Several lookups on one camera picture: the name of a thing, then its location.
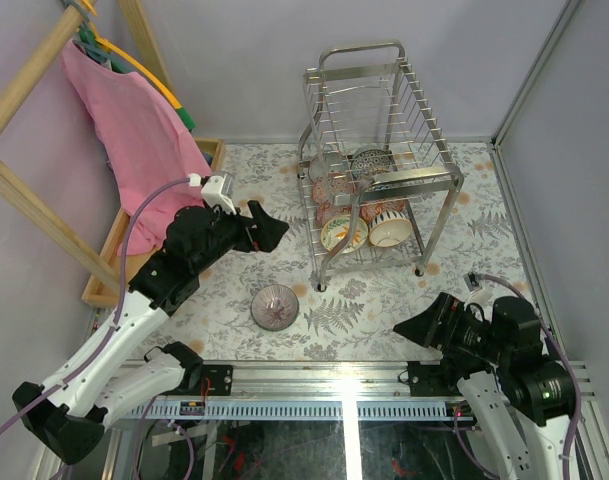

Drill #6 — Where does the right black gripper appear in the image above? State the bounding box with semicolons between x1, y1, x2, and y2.
392;289;510;362

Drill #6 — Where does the orange flower patterned bowl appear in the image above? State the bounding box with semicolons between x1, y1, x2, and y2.
320;214;369;254

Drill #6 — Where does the purple striped bowl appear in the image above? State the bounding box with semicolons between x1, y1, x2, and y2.
250;284;299;331

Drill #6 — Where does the cream bowl orange rim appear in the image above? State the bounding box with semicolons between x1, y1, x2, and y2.
369;210;413;248

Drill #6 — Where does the blue patterned bowl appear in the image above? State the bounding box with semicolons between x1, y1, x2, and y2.
349;148;395;181

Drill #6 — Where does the brown patterned bowl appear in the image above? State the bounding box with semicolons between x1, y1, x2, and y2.
367;183;405;192

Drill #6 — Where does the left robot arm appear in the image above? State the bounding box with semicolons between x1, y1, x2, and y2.
12;200;289;465

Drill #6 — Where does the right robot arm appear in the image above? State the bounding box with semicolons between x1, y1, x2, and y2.
393;292;580;479

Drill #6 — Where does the stainless steel dish rack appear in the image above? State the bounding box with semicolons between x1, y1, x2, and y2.
297;40;464;292

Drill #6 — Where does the pink cloth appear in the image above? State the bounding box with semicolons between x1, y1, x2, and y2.
59;39;215;258

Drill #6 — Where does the wooden tray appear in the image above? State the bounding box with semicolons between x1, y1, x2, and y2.
81;137;227;306

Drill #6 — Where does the green plastic hanger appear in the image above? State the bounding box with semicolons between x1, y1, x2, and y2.
73;25;195;132

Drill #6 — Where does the yellow plastic hanger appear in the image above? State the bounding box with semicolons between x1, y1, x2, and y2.
86;0;183;113

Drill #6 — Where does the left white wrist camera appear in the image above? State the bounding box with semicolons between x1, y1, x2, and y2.
188;171;237;215

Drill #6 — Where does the aluminium rail frame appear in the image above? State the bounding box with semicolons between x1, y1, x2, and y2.
146;361;609;479

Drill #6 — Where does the wooden clothes rack frame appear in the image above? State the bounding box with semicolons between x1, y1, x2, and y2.
0;0;173;301

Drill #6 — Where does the aluminium corner post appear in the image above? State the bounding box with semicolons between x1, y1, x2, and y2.
490;0;585;150

